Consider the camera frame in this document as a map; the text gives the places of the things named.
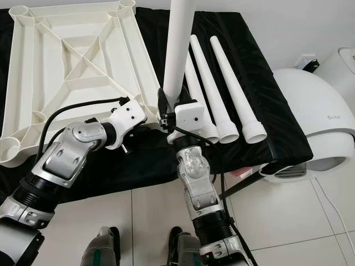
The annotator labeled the grey left robot foot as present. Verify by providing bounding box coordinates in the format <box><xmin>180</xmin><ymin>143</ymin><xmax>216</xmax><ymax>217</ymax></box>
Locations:
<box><xmin>83</xmin><ymin>226</ymin><xmax>121</xmax><ymax>266</ymax></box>

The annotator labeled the white dome appliance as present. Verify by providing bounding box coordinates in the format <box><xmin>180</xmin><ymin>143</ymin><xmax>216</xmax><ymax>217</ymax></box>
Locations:
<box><xmin>261</xmin><ymin>68</ymin><xmax>355</xmax><ymax>183</ymax></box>

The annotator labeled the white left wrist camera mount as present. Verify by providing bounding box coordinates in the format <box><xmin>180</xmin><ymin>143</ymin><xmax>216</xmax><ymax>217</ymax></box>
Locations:
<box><xmin>108</xmin><ymin>100</ymin><xmax>148</xmax><ymax>147</ymax></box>

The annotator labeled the grey right robot foot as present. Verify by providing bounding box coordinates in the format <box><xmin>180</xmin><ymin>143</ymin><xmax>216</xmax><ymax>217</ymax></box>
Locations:
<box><xmin>166</xmin><ymin>227</ymin><xmax>211</xmax><ymax>266</ymax></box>

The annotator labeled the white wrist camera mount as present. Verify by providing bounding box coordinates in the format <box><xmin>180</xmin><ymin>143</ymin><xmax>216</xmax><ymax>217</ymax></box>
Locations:
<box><xmin>175</xmin><ymin>101</ymin><xmax>206</xmax><ymax>134</ymax></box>
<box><xmin>108</xmin><ymin>100</ymin><xmax>148</xmax><ymax>147</ymax></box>

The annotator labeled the white floor cable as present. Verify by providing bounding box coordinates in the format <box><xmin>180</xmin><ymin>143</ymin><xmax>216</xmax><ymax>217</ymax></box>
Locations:
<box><xmin>313</xmin><ymin>177</ymin><xmax>355</xmax><ymax>228</ymax></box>

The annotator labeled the white plastic table top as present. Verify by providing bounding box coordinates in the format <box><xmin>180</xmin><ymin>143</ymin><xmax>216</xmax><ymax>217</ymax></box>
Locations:
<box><xmin>0</xmin><ymin>0</ymin><xmax>164</xmax><ymax>168</ymax></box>

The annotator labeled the black padded bed cover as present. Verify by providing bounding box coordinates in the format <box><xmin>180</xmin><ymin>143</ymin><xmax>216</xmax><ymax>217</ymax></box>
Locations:
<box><xmin>0</xmin><ymin>7</ymin><xmax>314</xmax><ymax>214</ymax></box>

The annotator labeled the wall socket black plug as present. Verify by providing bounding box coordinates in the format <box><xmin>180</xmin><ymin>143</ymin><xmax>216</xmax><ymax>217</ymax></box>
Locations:
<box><xmin>295</xmin><ymin>54</ymin><xmax>320</xmax><ymax>73</ymax></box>

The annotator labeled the grey robot foot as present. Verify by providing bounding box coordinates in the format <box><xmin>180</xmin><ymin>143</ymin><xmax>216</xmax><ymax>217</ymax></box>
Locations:
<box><xmin>166</xmin><ymin>227</ymin><xmax>211</xmax><ymax>266</ymax></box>
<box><xmin>83</xmin><ymin>226</ymin><xmax>121</xmax><ymax>266</ymax></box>

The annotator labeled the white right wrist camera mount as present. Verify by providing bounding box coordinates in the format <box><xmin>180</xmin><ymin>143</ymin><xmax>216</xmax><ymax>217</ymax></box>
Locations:
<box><xmin>175</xmin><ymin>101</ymin><xmax>206</xmax><ymax>134</ymax></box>

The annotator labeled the white plastic table leg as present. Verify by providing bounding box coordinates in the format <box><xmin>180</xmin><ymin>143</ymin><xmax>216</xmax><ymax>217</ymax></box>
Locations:
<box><xmin>190</xmin><ymin>34</ymin><xmax>241</xmax><ymax>144</ymax></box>
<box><xmin>209</xmin><ymin>35</ymin><xmax>268</xmax><ymax>145</ymax></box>
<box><xmin>162</xmin><ymin>0</ymin><xmax>196</xmax><ymax>109</ymax></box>
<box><xmin>184</xmin><ymin>53</ymin><xmax>219</xmax><ymax>145</ymax></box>

